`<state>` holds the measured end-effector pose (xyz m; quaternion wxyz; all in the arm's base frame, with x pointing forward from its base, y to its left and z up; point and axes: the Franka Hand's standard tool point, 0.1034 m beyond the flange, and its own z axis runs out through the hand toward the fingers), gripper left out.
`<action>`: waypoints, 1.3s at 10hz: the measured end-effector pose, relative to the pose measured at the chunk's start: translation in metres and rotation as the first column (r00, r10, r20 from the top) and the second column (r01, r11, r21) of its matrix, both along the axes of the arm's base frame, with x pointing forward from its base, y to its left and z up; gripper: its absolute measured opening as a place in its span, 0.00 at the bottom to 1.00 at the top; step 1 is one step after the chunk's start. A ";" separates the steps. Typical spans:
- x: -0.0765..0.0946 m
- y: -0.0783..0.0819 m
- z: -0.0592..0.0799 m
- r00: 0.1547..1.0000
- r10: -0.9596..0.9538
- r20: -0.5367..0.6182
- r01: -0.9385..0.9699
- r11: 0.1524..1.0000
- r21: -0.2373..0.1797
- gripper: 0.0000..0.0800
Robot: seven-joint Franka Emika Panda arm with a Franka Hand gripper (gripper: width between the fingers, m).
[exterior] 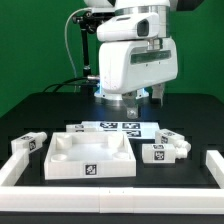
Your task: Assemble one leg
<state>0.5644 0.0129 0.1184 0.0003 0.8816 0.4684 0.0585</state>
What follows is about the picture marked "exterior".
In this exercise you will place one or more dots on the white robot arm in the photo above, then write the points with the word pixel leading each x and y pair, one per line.
pixel 132 20

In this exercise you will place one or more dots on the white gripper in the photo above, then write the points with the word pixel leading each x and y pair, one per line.
pixel 127 66

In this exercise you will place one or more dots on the black camera stand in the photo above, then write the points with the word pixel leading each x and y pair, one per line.
pixel 87 25

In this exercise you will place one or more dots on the white square table top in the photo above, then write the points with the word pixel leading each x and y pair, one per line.
pixel 89 155

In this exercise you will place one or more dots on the white U-shaped fence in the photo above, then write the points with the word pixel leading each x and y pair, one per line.
pixel 101 199

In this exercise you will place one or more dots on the white tag base sheet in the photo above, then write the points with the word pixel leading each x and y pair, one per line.
pixel 134 130

